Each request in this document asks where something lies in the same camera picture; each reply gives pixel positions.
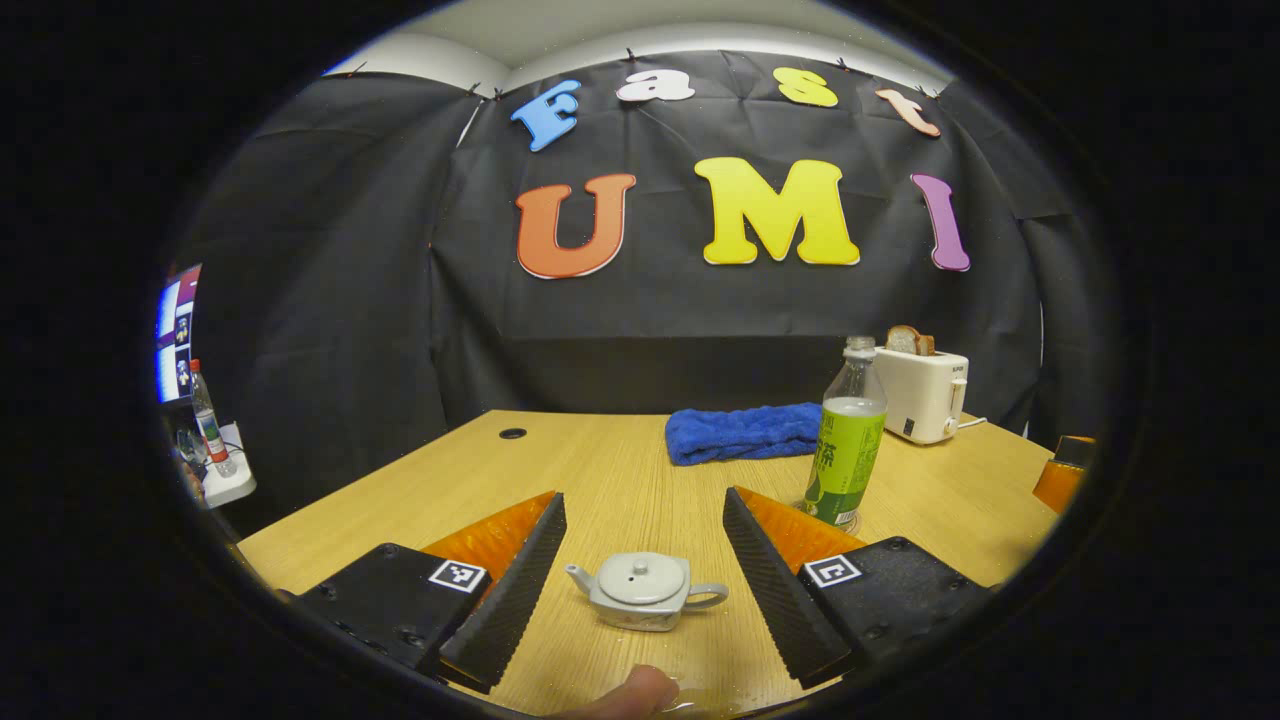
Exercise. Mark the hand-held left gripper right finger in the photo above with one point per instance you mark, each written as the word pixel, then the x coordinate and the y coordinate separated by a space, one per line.
pixel 775 600

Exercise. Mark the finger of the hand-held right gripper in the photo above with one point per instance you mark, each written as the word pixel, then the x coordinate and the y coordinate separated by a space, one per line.
pixel 1062 480

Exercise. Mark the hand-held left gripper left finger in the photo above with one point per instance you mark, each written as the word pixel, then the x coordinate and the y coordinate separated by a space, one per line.
pixel 515 600

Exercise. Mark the white ceramic teacup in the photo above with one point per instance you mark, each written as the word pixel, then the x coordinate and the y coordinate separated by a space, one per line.
pixel 640 618

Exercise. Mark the white teacup lid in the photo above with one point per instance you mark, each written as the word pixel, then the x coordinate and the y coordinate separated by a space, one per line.
pixel 640 580

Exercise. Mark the green label water bottle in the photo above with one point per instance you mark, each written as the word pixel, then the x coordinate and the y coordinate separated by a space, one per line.
pixel 845 460

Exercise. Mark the red cap plastic bottle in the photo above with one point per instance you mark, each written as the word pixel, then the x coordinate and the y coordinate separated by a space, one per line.
pixel 210 430

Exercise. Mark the white toaster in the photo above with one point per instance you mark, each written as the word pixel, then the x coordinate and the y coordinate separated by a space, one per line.
pixel 925 395

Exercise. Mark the blue towel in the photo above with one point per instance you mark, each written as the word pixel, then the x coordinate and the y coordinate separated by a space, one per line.
pixel 740 435

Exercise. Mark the bread slice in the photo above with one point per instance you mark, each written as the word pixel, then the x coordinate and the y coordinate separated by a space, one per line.
pixel 908 340

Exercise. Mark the small white side table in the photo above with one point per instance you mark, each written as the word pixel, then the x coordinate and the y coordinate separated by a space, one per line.
pixel 232 485

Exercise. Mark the black backdrop cloth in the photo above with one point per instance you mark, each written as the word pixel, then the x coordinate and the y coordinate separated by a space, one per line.
pixel 350 250

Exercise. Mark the computer monitor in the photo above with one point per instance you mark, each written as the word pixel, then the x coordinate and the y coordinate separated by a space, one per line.
pixel 178 340

